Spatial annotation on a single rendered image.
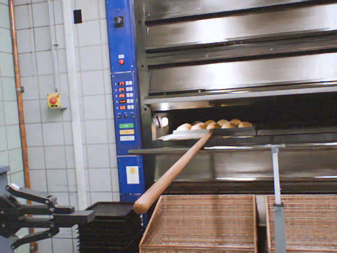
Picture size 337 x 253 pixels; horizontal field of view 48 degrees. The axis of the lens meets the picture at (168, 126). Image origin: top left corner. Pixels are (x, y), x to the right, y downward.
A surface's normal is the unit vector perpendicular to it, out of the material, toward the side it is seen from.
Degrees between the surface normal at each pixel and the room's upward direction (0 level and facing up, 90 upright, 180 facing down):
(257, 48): 90
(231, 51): 90
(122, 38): 90
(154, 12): 90
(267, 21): 70
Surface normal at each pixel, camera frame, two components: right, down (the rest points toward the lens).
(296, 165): -0.25, -0.27
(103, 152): -0.25, 0.07
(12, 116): 0.97, -0.05
